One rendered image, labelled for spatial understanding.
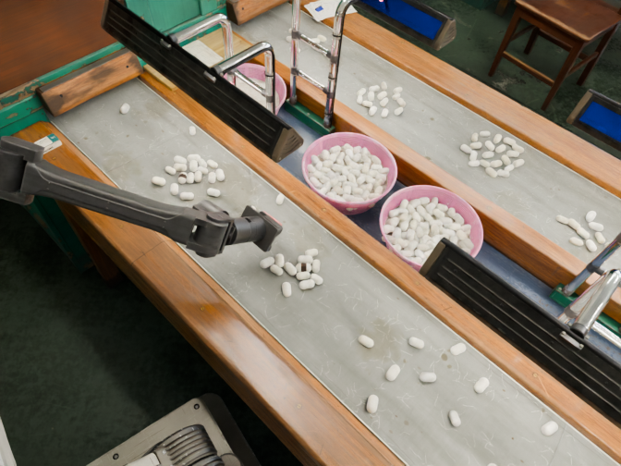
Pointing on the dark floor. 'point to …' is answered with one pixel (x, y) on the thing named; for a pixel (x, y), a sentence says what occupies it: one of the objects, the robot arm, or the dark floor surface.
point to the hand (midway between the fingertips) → (278, 226)
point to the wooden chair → (561, 35)
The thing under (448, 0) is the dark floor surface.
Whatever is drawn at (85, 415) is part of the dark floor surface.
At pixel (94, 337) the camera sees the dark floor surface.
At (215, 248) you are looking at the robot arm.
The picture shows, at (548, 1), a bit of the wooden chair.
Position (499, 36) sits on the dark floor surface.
